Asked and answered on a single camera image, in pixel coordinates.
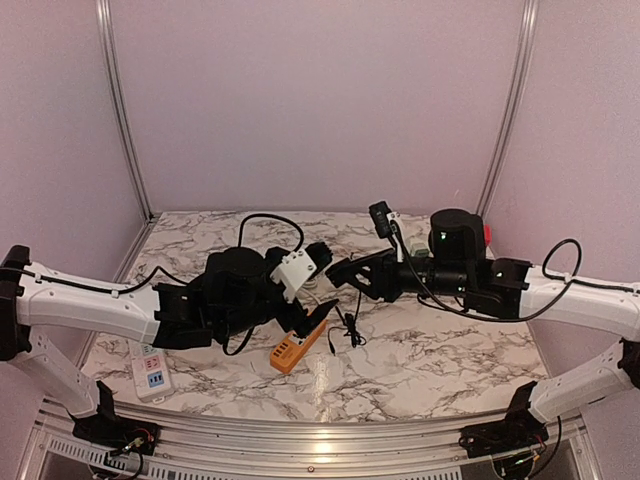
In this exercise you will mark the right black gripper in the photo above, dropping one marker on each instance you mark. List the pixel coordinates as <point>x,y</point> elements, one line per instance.
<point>383,280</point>

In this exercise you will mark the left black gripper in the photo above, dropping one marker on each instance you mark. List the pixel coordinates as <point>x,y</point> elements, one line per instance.
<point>294,322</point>

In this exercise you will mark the black adapter with cable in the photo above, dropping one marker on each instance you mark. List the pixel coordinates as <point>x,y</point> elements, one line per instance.
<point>348,326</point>

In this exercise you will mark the orange power strip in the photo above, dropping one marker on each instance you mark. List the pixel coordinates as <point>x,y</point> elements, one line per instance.
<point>289,352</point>

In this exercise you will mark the red cube socket adapter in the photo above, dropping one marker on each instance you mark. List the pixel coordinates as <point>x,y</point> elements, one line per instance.
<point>487,235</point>

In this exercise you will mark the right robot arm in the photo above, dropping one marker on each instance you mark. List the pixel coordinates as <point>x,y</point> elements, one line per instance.
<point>505,290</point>

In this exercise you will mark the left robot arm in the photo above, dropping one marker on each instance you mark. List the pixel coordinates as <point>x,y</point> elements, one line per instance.
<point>239,290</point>

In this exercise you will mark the green plug adapter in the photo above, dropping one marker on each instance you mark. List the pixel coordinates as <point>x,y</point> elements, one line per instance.
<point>418,248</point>

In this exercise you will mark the white pastel power strip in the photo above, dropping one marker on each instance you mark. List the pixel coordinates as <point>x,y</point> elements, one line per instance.
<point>151,377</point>

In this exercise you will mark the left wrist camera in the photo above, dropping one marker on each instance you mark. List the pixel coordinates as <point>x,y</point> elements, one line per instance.
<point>294,270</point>

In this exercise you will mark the front aluminium rail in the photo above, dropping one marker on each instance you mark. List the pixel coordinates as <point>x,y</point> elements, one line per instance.
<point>205,447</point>

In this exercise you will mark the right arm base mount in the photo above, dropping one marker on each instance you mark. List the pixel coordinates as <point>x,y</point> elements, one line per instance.
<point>518,429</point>

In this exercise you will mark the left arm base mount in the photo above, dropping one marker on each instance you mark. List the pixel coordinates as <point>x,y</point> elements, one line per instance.
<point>123,434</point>

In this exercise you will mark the right aluminium frame post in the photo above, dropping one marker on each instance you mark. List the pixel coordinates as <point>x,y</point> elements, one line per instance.
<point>517,86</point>

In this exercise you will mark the aluminium frame post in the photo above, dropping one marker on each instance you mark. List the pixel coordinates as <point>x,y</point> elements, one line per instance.
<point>109,50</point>
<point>517,86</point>

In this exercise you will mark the left aluminium frame post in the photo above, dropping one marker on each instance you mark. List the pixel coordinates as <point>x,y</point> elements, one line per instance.
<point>109,50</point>

